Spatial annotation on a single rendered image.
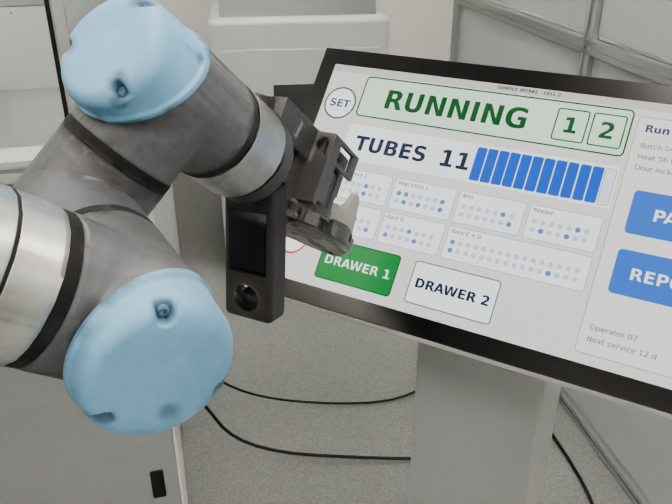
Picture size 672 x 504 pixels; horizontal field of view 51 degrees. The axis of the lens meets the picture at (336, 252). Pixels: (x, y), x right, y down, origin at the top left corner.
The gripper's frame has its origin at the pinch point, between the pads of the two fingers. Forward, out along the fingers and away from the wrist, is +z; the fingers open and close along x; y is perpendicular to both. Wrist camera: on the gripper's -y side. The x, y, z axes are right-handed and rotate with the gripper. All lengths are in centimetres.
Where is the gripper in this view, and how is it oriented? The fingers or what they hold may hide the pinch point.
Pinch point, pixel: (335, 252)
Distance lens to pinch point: 69.9
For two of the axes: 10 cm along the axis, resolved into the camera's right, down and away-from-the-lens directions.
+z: 3.8, 2.7, 8.8
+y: 3.2, -9.4, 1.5
